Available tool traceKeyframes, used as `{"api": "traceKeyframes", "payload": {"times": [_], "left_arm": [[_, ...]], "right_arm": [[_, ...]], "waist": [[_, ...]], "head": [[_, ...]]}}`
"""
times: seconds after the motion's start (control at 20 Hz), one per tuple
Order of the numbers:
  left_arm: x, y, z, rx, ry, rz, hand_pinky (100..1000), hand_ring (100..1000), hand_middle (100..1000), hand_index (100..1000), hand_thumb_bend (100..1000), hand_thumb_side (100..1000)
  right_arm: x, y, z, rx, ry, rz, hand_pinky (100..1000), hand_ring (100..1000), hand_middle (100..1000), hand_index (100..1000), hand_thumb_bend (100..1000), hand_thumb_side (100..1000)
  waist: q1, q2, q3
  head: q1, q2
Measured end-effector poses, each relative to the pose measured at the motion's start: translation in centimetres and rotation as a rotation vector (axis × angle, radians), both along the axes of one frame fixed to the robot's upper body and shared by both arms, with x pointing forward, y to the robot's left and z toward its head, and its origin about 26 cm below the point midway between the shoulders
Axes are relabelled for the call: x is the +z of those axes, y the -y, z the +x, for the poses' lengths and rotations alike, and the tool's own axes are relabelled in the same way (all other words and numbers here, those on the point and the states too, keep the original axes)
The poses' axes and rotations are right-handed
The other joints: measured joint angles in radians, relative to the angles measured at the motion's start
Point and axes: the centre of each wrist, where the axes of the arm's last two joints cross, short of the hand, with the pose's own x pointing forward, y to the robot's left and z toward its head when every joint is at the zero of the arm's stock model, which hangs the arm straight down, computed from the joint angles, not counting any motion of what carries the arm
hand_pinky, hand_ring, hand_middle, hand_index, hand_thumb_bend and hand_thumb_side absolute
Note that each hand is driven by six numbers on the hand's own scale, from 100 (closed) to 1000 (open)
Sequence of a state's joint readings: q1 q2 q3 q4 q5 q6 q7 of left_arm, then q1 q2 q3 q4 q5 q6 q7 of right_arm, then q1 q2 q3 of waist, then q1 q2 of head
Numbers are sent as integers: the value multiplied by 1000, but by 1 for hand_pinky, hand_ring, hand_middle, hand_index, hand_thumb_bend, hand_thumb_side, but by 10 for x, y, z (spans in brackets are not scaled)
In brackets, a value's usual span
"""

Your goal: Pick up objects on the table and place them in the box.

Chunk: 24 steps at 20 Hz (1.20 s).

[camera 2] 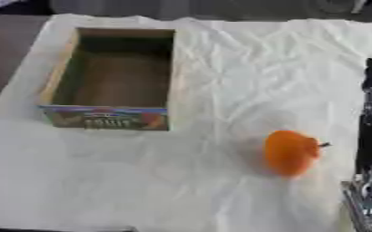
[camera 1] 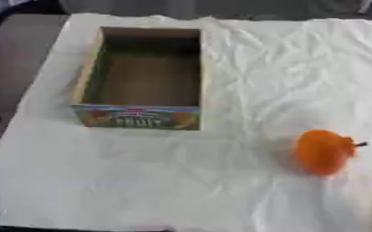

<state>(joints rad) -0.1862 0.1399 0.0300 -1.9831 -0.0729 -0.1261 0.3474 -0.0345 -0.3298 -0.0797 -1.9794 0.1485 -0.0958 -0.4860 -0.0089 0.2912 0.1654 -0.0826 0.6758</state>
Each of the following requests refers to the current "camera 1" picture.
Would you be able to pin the open cardboard box printed front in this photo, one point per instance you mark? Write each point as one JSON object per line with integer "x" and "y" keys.
{"x": 141, "y": 116}

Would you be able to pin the orange toy bell pepper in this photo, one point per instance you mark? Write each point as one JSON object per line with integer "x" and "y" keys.
{"x": 322, "y": 152}

